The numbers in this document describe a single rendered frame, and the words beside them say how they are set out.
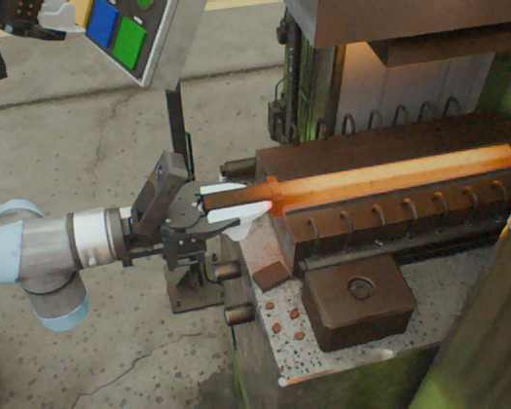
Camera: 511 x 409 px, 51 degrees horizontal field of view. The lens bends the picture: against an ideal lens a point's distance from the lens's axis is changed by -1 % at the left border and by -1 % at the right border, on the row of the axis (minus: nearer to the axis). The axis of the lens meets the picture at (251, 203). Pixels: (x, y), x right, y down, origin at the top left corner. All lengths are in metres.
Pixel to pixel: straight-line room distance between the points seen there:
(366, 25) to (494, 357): 0.35
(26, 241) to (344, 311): 0.39
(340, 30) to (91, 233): 0.39
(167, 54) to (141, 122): 1.51
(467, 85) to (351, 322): 0.53
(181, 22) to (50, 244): 0.49
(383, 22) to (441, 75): 0.47
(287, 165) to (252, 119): 1.69
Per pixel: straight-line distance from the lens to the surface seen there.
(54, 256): 0.70
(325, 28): 0.50
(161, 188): 0.64
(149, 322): 1.80
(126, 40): 1.06
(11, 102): 2.83
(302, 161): 0.80
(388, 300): 0.67
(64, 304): 0.78
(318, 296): 0.66
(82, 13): 1.20
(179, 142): 1.37
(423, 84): 0.97
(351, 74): 0.89
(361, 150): 0.83
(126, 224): 0.72
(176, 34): 1.01
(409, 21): 0.53
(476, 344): 0.63
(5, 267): 0.72
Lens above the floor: 1.53
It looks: 47 degrees down
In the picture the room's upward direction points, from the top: straight up
